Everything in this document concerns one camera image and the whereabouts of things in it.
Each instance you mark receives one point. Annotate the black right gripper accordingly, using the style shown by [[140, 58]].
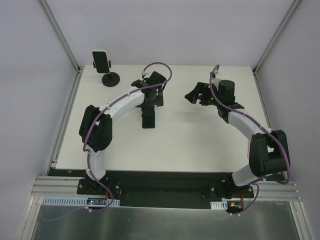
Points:
[[202, 93]]

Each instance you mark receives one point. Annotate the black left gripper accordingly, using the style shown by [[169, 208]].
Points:
[[149, 105]]

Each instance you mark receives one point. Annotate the black folding phone stand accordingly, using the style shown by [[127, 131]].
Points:
[[148, 115]]

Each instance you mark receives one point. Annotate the black round-base phone stand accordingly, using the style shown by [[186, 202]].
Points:
[[110, 79]]

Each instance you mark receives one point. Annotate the phone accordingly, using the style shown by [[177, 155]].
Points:
[[101, 61]]

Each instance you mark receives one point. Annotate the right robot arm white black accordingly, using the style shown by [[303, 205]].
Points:
[[268, 149]]

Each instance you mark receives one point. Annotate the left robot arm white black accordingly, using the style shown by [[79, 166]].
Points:
[[96, 128]]

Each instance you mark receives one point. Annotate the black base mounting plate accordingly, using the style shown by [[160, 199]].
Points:
[[151, 189]]

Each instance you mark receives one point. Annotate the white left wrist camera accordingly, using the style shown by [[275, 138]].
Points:
[[144, 73]]

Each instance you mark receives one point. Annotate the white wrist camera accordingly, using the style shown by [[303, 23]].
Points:
[[144, 73], [215, 74]]

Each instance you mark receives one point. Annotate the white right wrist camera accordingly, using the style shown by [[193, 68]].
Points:
[[215, 74]]

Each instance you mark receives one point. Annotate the aluminium frame post left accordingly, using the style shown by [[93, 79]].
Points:
[[59, 34]]

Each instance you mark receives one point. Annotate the aluminium frame post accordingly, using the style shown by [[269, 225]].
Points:
[[59, 34], [295, 4]]

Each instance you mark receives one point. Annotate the white cable duct right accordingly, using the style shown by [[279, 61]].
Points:
[[226, 205]]

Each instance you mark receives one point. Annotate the aluminium rail right side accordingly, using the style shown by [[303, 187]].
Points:
[[272, 191]]

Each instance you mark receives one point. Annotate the aluminium rail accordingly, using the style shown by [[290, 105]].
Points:
[[55, 186], [272, 191]]

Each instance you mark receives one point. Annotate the aluminium frame post right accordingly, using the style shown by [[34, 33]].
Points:
[[295, 4]]

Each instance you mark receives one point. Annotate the aluminium rail left side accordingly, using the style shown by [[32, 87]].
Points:
[[55, 186]]

